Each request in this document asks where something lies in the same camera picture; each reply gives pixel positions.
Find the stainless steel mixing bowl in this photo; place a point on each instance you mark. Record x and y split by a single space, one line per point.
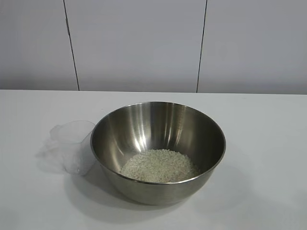
158 191

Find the white uncooked rice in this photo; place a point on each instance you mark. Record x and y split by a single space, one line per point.
160 165

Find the clear plastic measuring cup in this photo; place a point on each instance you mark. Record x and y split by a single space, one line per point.
72 148

